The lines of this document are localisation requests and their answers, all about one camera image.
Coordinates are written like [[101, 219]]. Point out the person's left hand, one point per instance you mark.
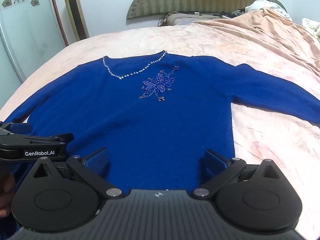
[[6, 187]]

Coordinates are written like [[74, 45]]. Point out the brown pillow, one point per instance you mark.
[[185, 18]]

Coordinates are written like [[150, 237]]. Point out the pink floral bed sheet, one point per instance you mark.
[[272, 55]]

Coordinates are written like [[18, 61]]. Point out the gold tower fan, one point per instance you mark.
[[76, 15]]

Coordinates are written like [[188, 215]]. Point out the flower print glass door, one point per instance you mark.
[[25, 30]]

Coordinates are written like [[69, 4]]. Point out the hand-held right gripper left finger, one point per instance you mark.
[[96, 161]]

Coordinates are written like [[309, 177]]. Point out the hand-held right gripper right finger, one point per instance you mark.
[[215, 161]]

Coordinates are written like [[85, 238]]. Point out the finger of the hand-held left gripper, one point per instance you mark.
[[17, 128], [50, 140]]

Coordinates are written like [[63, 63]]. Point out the white crumpled quilt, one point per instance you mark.
[[265, 5]]

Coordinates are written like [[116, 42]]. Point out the brown door frame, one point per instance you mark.
[[58, 17]]

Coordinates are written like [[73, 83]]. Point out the dark clothes pile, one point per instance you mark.
[[236, 13]]

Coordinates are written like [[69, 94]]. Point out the white crumpled cloth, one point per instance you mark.
[[311, 26]]

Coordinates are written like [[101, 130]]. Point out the blue beaded sweater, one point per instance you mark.
[[150, 120]]

